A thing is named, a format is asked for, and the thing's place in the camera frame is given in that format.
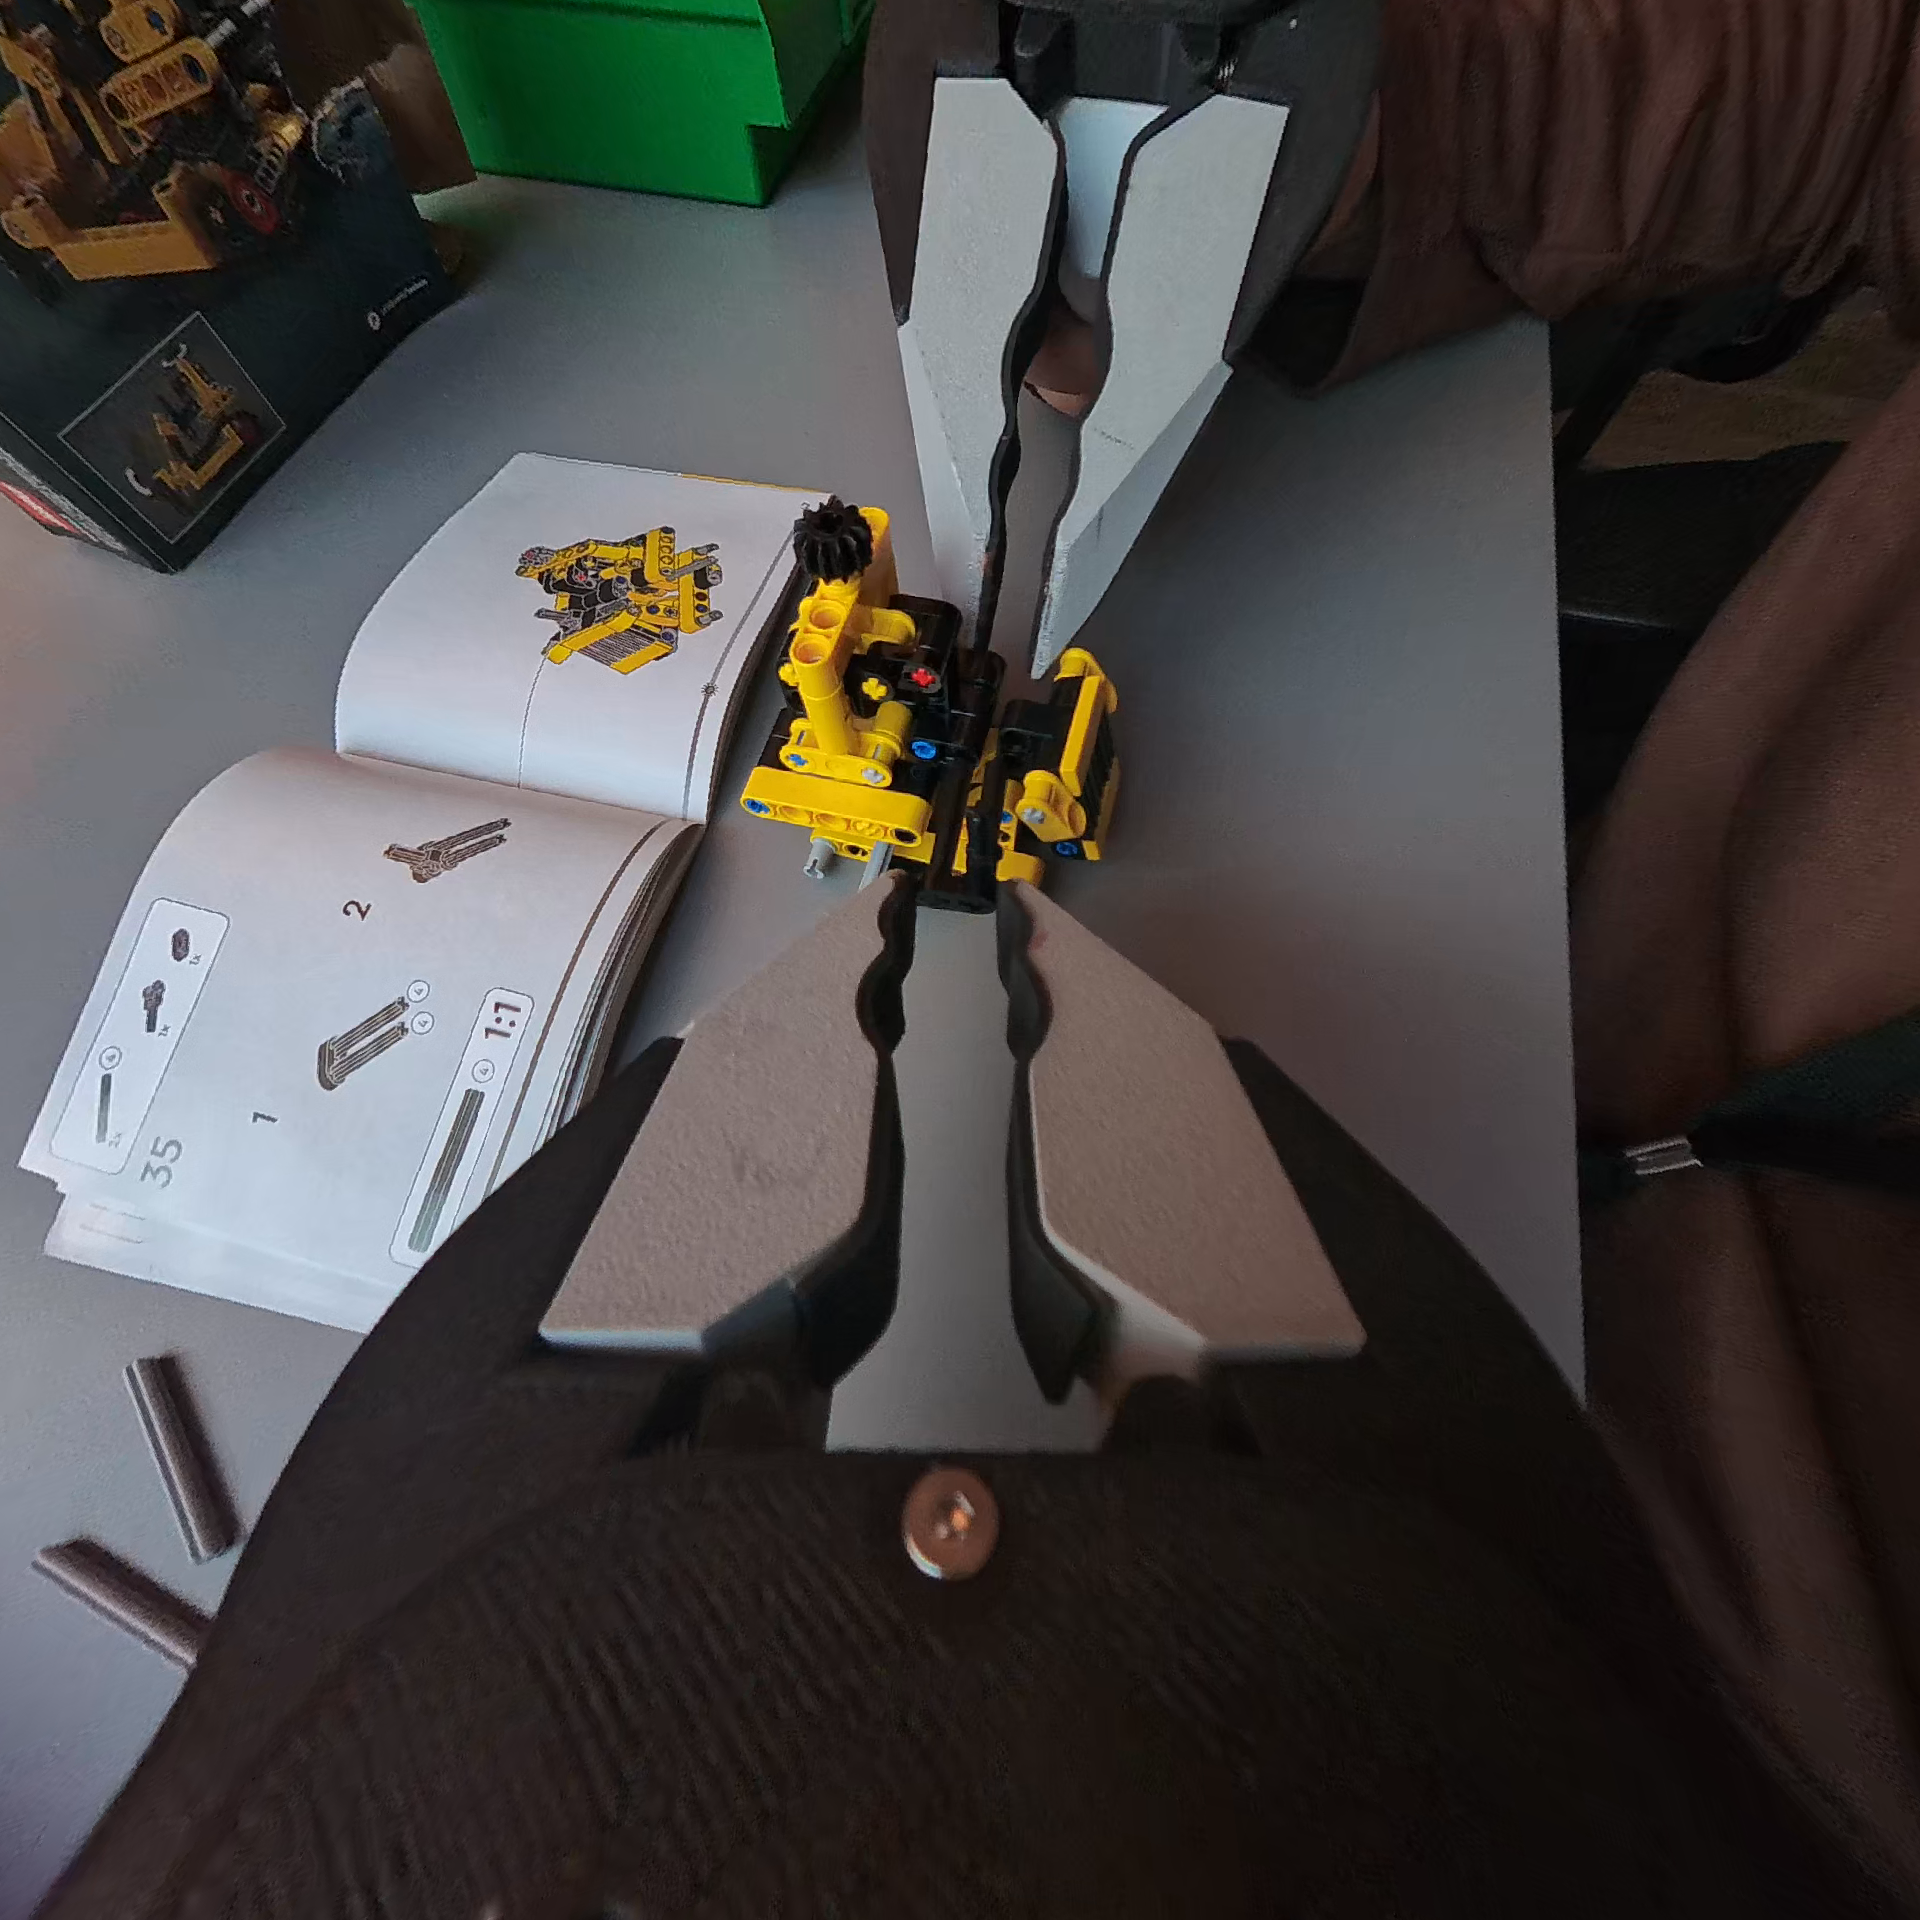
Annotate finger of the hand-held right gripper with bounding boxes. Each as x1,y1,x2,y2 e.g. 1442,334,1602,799
1025,93,1294,685
893,70,1069,619

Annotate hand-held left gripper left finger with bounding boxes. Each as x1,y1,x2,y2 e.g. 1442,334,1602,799
538,873,911,1391

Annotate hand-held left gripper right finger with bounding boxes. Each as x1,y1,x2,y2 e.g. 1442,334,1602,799
997,880,1368,1407

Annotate yellow black lego model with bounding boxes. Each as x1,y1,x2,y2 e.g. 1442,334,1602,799
740,500,1125,913

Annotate person's right forearm brown sleeve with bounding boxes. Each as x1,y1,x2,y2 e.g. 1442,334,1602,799
1298,0,1920,397

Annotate lego instruction booklet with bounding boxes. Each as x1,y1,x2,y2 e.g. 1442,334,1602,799
18,451,846,1337

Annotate dark grey lego axle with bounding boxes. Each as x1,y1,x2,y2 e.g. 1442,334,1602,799
32,1537,212,1671
120,1355,242,1566

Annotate dark lego set box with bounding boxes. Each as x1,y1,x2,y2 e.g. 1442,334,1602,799
0,0,479,575

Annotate person's right hand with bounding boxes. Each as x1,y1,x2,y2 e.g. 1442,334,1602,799
1025,276,1116,416

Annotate green box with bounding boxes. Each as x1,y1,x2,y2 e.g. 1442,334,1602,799
408,0,874,208

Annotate black chair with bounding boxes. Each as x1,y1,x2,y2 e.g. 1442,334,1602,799
1549,286,1894,819

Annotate person's leg brown trousers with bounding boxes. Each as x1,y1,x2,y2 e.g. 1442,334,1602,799
1568,374,1920,1920

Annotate black strap with metal clip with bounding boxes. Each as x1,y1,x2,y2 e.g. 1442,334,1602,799
1591,1012,1920,1205

